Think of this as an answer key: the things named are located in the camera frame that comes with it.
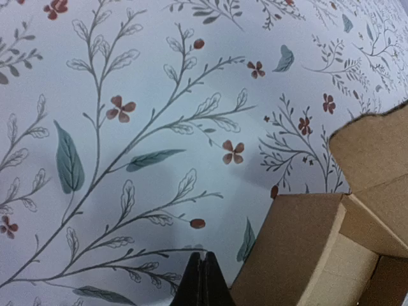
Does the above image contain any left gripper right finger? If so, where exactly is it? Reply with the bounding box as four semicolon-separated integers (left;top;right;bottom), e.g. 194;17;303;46
203;252;235;306

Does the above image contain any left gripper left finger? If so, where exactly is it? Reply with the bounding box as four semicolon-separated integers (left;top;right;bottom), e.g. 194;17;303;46
170;252;203;306

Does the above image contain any brown cardboard box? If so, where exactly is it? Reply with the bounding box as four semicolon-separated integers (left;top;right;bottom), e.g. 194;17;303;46
231;103;407;305

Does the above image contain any floral patterned table mat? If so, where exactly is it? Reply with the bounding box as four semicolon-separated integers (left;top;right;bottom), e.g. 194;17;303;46
1;1;407;305

